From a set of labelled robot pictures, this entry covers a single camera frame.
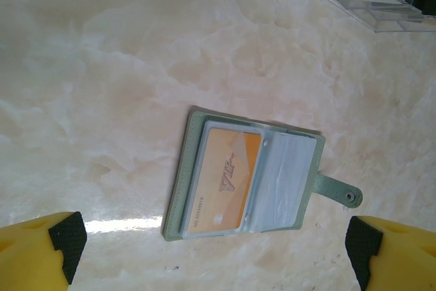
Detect mint green card holder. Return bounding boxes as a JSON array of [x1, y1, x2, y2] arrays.
[[159, 105, 364, 243]]

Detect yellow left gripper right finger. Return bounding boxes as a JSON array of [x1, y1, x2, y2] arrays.
[[344, 215, 436, 291]]

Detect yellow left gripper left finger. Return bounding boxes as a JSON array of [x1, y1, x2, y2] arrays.
[[0, 211, 88, 291]]

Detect orange VIP card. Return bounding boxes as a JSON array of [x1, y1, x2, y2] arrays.
[[183, 127, 263, 236]]

